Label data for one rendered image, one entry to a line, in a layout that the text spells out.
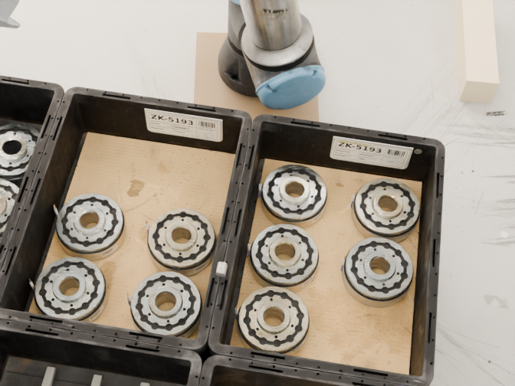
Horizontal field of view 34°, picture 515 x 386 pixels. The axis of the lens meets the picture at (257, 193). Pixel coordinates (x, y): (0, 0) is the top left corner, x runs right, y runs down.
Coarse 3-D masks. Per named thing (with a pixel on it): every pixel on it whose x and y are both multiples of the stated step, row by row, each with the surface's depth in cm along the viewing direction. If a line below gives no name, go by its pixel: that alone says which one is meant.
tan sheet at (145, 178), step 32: (96, 160) 137; (128, 160) 137; (160, 160) 137; (192, 160) 138; (224, 160) 138; (96, 192) 134; (128, 192) 134; (160, 192) 134; (192, 192) 134; (224, 192) 135; (96, 224) 131; (128, 224) 131; (64, 256) 128; (128, 256) 128; (128, 288) 125; (96, 320) 123; (128, 320) 123
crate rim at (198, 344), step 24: (72, 96) 131; (96, 96) 132; (120, 96) 132; (144, 96) 132; (48, 144) 126; (240, 144) 127; (48, 168) 125; (240, 168) 125; (24, 216) 120; (216, 264) 117; (0, 288) 114; (216, 288) 115; (0, 312) 112; (24, 312) 112; (120, 336) 111; (168, 336) 111
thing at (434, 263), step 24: (264, 120) 130; (288, 120) 130; (408, 144) 129; (432, 144) 128; (240, 192) 123; (240, 216) 122; (432, 216) 122; (432, 240) 120; (432, 264) 119; (432, 288) 116; (216, 312) 113; (432, 312) 114; (216, 336) 111; (432, 336) 112; (264, 360) 110; (288, 360) 110; (312, 360) 110; (432, 360) 110; (408, 384) 108
